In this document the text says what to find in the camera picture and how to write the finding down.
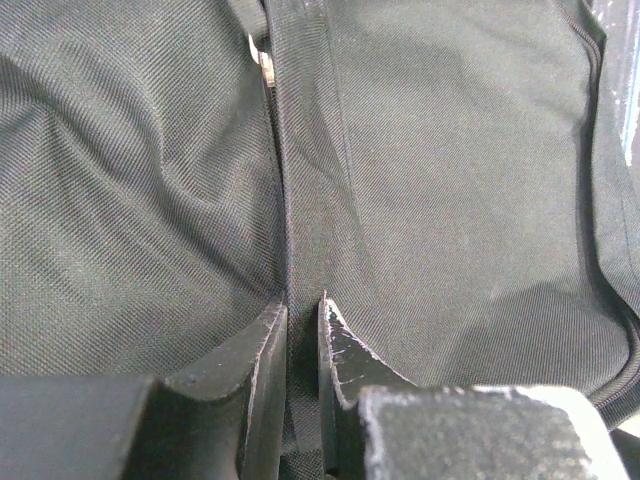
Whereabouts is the black student backpack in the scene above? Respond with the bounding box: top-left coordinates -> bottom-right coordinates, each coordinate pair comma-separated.
1,1 -> 639,479

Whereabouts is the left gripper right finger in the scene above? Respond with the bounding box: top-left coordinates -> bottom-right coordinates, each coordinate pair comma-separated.
318,298 -> 628,479

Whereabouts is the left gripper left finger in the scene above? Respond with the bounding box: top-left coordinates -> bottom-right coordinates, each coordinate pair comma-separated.
1,298 -> 287,479

